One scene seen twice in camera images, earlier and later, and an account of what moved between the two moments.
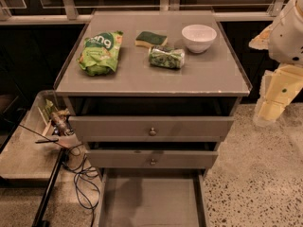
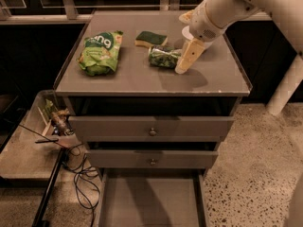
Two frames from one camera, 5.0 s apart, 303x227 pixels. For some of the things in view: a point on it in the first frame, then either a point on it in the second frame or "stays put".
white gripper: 288,38 → 201,23
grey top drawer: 149,129 stays put
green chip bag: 100,53 stays put
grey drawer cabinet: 152,93 stays put
